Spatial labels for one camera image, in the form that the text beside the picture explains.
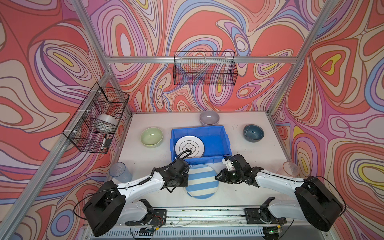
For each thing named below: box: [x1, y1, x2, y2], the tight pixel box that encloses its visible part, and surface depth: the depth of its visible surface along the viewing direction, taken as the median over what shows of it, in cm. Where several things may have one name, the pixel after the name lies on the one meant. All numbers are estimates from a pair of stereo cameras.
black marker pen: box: [100, 134, 107, 151], surface depth 74 cm
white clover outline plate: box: [174, 135, 205, 159], surface depth 100 cm
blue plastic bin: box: [170, 125, 233, 165], surface depth 101 cm
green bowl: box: [140, 127, 164, 148], surface depth 103 cm
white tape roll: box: [95, 114, 118, 133], surface depth 73 cm
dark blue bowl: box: [243, 124, 265, 143], surface depth 106 cm
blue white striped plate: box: [185, 164, 220, 200], surface depth 85 cm
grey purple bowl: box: [199, 110, 220, 127], surface depth 115 cm
